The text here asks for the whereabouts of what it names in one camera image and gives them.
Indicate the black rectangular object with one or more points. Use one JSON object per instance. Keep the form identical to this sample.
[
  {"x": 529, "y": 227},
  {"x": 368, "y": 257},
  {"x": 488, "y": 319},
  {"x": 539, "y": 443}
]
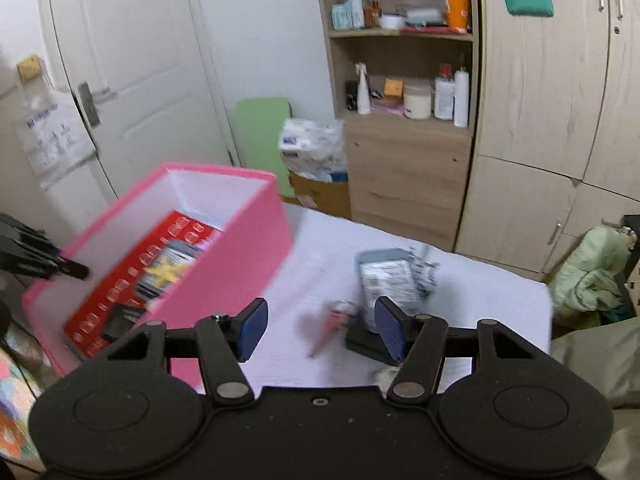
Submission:
[{"x": 362, "y": 341}]

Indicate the white cosmetic tube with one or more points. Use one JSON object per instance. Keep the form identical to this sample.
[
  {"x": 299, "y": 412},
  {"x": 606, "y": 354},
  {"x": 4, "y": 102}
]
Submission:
[{"x": 363, "y": 90}]

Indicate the white labelled bottle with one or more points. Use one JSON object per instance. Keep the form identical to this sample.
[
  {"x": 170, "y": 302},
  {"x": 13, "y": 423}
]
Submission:
[{"x": 444, "y": 95}]

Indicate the grey pouch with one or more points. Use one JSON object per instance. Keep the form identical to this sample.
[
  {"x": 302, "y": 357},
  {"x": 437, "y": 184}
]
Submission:
[{"x": 420, "y": 14}]

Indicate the orange cup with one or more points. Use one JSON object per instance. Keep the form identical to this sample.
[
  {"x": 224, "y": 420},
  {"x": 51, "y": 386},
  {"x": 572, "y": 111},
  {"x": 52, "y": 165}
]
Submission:
[{"x": 456, "y": 10}]

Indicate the brown cardboard box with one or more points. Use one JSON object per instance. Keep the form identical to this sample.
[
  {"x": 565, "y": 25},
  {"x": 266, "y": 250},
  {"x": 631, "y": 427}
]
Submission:
[{"x": 320, "y": 195}]

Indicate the light wooden wardrobe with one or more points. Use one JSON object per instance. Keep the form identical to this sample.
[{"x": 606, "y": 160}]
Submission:
[{"x": 530, "y": 85}]

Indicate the floral patterned cloth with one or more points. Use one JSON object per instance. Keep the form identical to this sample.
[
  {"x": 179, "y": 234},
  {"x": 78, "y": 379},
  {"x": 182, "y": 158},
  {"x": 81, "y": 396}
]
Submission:
[{"x": 15, "y": 400}]

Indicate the white tissue pack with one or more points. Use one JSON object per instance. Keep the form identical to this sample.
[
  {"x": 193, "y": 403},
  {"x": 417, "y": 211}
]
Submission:
[{"x": 310, "y": 145}]

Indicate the red small tool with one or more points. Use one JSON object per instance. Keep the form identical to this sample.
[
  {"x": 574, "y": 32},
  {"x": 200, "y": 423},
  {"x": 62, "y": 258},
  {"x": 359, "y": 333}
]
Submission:
[{"x": 325, "y": 332}]

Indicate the white tape roll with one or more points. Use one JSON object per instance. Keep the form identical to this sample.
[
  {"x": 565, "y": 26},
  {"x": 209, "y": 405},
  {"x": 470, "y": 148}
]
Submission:
[{"x": 391, "y": 22}]

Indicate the white door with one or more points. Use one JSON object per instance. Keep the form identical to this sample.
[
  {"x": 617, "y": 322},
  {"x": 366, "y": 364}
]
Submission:
[{"x": 140, "y": 60}]

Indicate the pink flat tray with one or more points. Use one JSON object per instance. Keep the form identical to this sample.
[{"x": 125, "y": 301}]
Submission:
[{"x": 387, "y": 107}]

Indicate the tall white cylinder bottle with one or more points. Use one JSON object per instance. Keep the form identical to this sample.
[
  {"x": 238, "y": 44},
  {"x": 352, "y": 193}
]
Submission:
[{"x": 461, "y": 100}]

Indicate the red packet in box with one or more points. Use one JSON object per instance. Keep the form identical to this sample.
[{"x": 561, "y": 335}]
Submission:
[{"x": 100, "y": 320}]

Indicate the yellow wall hook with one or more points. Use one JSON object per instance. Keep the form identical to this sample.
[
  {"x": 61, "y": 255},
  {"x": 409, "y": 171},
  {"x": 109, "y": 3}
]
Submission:
[{"x": 29, "y": 69}]

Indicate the grey foil packet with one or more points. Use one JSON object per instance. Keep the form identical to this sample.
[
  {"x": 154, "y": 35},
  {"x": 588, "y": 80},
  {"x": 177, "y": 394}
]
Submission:
[{"x": 387, "y": 275}]

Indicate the wooden shelf cabinet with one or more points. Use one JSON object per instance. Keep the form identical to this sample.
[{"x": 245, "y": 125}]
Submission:
[{"x": 400, "y": 170}]

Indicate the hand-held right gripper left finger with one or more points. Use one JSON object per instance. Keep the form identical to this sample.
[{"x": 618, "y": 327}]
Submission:
[{"x": 250, "y": 330}]

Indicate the olive green jacket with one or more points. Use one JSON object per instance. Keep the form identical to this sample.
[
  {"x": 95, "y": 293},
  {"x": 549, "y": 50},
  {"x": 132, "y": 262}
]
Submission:
[{"x": 590, "y": 360}]

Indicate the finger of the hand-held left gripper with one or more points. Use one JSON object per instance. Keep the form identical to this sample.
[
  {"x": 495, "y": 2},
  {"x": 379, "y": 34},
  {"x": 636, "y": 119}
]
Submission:
[{"x": 30, "y": 255}]

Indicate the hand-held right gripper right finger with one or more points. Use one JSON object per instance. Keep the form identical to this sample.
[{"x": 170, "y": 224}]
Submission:
[{"x": 391, "y": 330}]

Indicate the light blue box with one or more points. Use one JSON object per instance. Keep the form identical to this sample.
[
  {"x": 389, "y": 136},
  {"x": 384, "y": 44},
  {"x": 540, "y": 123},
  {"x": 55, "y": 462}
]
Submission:
[{"x": 347, "y": 10}]

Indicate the brown glass bottle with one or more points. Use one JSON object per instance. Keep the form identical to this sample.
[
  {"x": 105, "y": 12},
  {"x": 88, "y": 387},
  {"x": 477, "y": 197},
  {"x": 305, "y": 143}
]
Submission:
[{"x": 372, "y": 10}]

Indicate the white round jar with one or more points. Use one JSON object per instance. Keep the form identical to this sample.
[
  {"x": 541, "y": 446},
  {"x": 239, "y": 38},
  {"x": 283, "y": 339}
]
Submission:
[{"x": 417, "y": 102}]

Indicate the small orange box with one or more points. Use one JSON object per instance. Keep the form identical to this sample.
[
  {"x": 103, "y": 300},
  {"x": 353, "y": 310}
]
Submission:
[{"x": 393, "y": 88}]

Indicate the white paper notice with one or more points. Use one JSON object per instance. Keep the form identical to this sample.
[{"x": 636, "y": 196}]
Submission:
[{"x": 50, "y": 135}]

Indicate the pink cardboard box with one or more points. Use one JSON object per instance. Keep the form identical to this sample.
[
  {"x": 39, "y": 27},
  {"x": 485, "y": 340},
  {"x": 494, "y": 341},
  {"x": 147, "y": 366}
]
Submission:
[{"x": 235, "y": 250}]

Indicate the light green cloth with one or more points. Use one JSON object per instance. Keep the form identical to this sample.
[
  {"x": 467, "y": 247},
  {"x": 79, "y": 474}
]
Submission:
[{"x": 590, "y": 270}]

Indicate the green folding board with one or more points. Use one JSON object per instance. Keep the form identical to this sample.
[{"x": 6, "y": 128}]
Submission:
[{"x": 257, "y": 130}]

